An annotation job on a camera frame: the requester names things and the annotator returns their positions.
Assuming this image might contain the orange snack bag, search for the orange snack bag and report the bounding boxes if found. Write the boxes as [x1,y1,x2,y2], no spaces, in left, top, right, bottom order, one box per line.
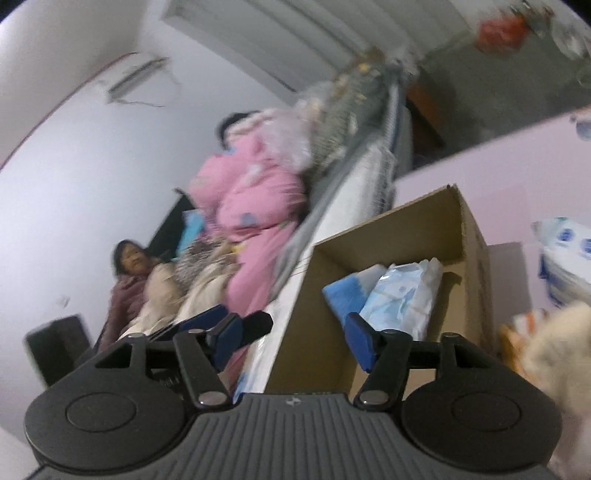
[498,310,548,374]

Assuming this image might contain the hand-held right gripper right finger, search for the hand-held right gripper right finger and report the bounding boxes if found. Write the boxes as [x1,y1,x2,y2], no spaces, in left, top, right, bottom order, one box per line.
[345,313,497,409]

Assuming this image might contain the white curtain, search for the white curtain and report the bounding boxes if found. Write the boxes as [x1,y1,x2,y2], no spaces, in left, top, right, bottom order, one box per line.
[161,0,421,93]

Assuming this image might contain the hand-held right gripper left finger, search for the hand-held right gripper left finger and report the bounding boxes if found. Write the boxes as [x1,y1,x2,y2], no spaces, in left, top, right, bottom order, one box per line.
[95,315,243,409]

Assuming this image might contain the cardboard box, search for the cardboard box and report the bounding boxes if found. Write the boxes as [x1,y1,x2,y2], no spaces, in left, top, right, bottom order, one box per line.
[265,184,497,407]

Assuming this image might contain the cream plush toy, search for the cream plush toy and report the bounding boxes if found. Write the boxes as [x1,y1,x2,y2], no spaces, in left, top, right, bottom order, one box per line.
[524,300,591,480]

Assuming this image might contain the white air conditioner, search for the white air conditioner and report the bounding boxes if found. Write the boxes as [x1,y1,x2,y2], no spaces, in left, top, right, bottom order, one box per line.
[105,52,172,106]

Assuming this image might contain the white plastic bag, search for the white plastic bag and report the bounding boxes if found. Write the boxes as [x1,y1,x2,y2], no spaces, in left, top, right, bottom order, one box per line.
[551,18,591,61]

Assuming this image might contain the grey metal rack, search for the grey metal rack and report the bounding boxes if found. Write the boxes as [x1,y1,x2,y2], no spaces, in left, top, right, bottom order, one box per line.
[277,62,409,287]

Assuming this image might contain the patterned grey cloth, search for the patterned grey cloth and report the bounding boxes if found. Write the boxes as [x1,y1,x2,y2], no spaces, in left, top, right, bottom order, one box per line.
[175,240,232,289]

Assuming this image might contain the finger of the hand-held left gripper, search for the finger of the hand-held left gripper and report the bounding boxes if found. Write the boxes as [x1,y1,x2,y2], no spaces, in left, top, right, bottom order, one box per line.
[178,306,274,344]

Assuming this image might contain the light blue packet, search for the light blue packet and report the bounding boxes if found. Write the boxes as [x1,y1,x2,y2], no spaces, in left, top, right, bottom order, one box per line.
[178,210,206,257]

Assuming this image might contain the red bag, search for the red bag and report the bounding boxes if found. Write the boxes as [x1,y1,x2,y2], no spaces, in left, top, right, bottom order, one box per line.
[475,14,532,52]

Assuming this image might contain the white blue-print tissue pack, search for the white blue-print tissue pack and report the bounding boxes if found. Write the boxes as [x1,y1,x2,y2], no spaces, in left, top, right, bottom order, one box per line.
[358,257,444,342]

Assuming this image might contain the brown wooden furniture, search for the brown wooden furniture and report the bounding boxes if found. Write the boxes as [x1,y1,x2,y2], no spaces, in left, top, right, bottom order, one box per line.
[406,88,446,148]

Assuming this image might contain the white toilet paper pack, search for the white toilet paper pack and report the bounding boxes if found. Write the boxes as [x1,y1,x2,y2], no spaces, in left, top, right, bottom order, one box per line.
[531,217,591,310]

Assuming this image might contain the clear plastic bag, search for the clear plastic bag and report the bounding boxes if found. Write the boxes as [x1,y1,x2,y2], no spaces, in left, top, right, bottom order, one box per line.
[265,90,333,169]

